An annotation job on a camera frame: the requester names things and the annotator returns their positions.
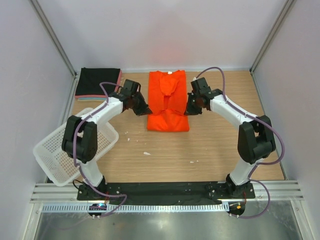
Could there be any orange t-shirt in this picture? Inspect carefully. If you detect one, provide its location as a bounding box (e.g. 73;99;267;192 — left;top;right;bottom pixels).
147;70;190;132

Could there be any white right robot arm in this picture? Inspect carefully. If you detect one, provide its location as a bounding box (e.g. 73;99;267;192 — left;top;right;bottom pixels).
184;77;276;198

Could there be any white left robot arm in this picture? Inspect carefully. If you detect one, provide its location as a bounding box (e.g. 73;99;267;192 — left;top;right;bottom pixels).
61;79;152;200

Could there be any pink folded t-shirt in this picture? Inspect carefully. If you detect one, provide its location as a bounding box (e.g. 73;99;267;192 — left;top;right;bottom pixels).
74;69;123;99

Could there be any light blue folded t-shirt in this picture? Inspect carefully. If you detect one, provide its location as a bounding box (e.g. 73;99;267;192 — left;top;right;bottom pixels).
77;97;106;102

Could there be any white plastic basket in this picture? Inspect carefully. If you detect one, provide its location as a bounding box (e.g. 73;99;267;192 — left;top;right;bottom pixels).
33;108;119;187

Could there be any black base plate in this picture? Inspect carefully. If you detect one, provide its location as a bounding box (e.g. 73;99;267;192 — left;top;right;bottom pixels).
76;181;256;206

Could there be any white slotted cable duct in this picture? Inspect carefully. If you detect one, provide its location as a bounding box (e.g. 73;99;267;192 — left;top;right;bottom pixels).
41;202;229;214

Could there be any aluminium frame rail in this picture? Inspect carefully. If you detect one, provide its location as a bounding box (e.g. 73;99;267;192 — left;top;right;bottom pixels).
30;180;303;205

